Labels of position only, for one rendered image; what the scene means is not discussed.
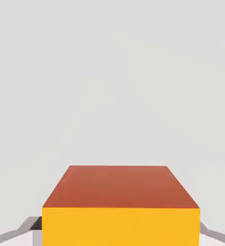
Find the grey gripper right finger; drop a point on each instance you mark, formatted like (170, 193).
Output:
(210, 237)

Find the small orange cube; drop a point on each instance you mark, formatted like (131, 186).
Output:
(120, 221)

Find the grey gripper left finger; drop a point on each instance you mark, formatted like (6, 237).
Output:
(26, 227)

